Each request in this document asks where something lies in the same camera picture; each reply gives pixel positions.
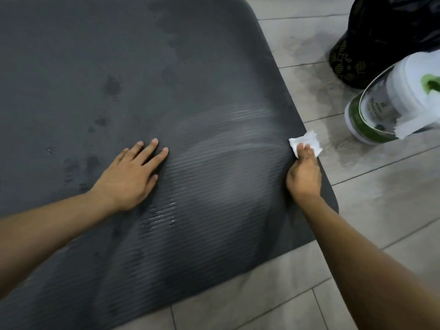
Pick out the black patterned trash bin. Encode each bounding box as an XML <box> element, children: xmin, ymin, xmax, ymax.
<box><xmin>328</xmin><ymin>30</ymin><xmax>390</xmax><ymax>91</ymax></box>

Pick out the person's right hand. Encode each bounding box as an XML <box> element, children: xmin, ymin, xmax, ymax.
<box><xmin>286</xmin><ymin>143</ymin><xmax>323</xmax><ymax>204</ymax></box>

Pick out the white wipe tub green spout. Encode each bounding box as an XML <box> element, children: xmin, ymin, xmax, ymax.
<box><xmin>344</xmin><ymin>49</ymin><xmax>440</xmax><ymax>146</ymax></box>

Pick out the dark grey yoga mat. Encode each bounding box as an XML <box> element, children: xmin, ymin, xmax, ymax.
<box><xmin>0</xmin><ymin>0</ymin><xmax>340</xmax><ymax>330</ymax></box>

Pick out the person's right forearm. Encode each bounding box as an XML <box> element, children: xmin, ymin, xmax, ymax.
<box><xmin>302</xmin><ymin>195</ymin><xmax>440</xmax><ymax>330</ymax></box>

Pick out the black trash bag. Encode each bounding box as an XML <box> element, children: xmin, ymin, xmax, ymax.
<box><xmin>345</xmin><ymin>0</ymin><xmax>440</xmax><ymax>71</ymax></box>

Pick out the person's left hand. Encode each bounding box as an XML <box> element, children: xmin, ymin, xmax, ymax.
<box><xmin>90</xmin><ymin>137</ymin><xmax>170</xmax><ymax>213</ymax></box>

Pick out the person's left forearm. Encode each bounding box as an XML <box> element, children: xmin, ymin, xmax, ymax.
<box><xmin>0</xmin><ymin>190</ymin><xmax>121</xmax><ymax>303</ymax></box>

